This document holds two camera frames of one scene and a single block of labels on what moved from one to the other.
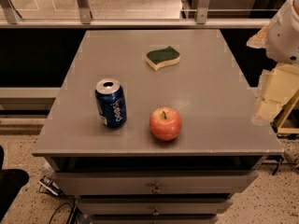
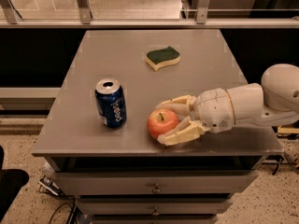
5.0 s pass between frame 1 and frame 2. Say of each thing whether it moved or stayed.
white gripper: moved
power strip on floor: stayed
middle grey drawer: stayed
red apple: stayed
